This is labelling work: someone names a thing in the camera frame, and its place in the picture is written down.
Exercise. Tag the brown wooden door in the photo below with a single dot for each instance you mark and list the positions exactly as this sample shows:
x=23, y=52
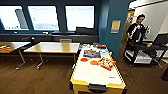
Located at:
x=129, y=20

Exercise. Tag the red board game box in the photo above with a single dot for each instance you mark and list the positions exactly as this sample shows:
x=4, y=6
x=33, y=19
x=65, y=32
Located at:
x=106, y=64

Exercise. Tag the yellow wall sign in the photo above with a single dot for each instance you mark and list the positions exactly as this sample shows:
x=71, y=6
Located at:
x=115, y=26

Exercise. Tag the yellow wooden table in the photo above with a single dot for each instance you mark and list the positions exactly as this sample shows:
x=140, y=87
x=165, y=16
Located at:
x=53, y=47

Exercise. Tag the bright window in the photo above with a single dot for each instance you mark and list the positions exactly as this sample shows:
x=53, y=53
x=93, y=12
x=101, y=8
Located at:
x=10, y=18
x=80, y=18
x=43, y=18

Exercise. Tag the black cushion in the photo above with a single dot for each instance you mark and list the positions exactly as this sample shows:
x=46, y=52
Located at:
x=86, y=31

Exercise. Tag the orange red flat item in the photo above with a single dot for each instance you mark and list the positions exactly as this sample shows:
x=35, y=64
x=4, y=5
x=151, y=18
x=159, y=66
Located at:
x=5, y=47

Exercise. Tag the orange round lid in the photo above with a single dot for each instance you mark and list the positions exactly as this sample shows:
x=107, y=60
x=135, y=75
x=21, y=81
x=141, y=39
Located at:
x=94, y=62

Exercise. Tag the blue purple board game box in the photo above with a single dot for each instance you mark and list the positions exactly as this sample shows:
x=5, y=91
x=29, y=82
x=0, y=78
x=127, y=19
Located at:
x=92, y=53

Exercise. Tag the white serving table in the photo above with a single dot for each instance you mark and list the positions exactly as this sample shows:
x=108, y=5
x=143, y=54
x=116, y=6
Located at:
x=96, y=78

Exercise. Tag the white bowl blue rim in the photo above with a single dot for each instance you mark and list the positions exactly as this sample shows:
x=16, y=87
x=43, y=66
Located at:
x=104, y=50

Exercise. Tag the person in dark shirt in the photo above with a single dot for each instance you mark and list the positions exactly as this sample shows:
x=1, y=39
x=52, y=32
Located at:
x=135, y=31

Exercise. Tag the small red flat box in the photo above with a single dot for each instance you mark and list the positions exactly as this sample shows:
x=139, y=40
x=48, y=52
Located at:
x=101, y=46

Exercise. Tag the black office chair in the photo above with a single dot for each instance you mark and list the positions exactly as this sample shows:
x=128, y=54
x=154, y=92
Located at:
x=28, y=41

